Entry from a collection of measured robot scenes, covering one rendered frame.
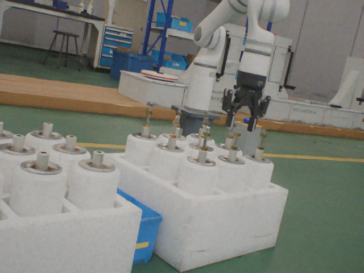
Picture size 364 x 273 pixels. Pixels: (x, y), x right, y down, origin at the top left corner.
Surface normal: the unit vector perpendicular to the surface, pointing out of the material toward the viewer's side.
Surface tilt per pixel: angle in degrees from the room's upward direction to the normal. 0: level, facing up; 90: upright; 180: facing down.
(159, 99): 90
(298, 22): 90
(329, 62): 90
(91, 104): 90
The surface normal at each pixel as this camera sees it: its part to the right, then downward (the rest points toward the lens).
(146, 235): 0.66, 0.29
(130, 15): 0.50, 0.26
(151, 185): -0.72, -0.01
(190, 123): -0.27, 0.18
